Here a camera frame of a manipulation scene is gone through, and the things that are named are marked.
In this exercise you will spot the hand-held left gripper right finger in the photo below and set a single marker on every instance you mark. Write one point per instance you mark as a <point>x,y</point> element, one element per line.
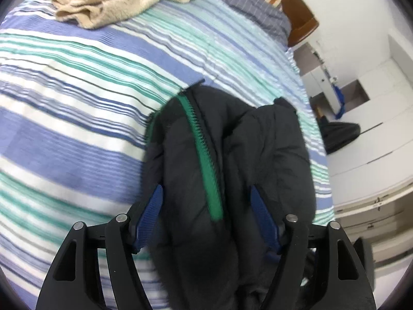
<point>261,206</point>

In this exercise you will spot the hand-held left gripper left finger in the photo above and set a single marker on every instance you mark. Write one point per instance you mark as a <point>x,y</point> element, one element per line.
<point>151,206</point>

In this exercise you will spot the black puffer jacket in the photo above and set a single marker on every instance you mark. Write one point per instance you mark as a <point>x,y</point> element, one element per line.
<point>258,151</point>

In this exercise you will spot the black chair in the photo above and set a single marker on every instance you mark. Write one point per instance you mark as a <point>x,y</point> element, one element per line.
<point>338,134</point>

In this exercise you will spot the white wardrobe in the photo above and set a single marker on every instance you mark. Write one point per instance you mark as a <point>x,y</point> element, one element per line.
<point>371,168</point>

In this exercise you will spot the striped bed sheet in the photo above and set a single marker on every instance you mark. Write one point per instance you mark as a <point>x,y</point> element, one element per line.
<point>80,103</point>

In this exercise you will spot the blue cloth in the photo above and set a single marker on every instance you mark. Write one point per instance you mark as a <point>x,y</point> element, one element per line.
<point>340,100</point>

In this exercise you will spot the white desk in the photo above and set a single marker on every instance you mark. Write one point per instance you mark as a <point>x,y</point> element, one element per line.
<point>317,84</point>

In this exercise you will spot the grey checked pillow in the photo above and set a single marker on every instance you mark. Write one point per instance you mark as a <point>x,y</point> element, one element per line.
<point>251,16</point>

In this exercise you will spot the wooden headboard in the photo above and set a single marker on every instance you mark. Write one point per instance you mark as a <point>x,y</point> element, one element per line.
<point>300,19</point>

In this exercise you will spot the cream fleece blanket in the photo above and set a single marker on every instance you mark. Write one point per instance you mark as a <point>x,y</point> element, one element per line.
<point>122,0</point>

